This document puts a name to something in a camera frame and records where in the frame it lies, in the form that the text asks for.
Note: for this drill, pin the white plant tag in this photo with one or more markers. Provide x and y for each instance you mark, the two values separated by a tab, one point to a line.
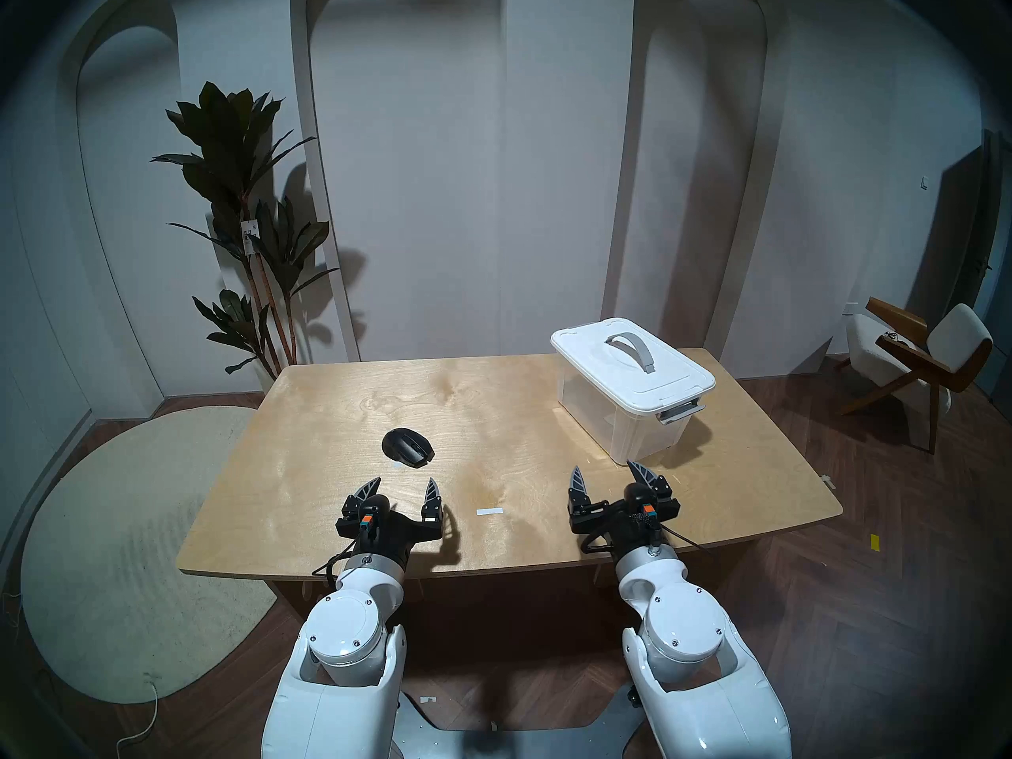
251	236

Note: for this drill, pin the round beige rug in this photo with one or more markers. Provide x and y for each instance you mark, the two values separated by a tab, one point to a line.
111	544

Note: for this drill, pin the black computer mouse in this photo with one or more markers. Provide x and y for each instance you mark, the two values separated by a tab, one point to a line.
407	447

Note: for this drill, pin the grey metal robot base plate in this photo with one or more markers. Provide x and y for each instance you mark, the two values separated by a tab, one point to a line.
506	742

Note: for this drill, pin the light wooden table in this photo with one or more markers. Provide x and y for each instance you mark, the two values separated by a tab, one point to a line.
506	449

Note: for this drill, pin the white wooden armchair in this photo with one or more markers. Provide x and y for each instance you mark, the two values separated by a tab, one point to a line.
877	354

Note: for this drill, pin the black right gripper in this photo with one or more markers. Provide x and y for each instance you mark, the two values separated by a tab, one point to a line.
624	524

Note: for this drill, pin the tall dark green plant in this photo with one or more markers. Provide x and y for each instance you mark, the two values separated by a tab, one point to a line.
229	149

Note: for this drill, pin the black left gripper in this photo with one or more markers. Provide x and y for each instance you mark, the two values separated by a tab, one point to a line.
387	532

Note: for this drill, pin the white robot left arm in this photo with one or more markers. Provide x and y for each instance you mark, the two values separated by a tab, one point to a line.
348	631

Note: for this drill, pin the clear plastic storage container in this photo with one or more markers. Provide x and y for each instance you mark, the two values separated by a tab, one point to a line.
613	429

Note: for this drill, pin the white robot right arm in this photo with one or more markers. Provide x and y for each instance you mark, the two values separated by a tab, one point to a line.
680	631

